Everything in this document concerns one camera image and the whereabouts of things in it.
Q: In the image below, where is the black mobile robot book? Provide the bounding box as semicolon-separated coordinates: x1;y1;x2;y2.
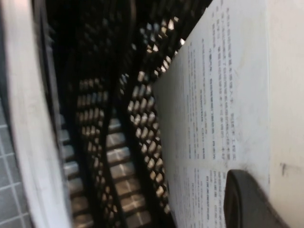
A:
0;0;73;228

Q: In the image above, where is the black perforated book stand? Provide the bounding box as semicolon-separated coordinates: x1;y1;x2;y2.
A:
30;0;214;228

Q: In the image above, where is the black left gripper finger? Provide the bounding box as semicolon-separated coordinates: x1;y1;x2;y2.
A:
224;169;295;228

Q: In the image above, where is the white self-driving textbook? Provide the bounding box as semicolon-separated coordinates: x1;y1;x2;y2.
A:
151;0;304;228

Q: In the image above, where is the grey checked tablecloth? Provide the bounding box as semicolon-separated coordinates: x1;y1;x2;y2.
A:
0;94;33;228

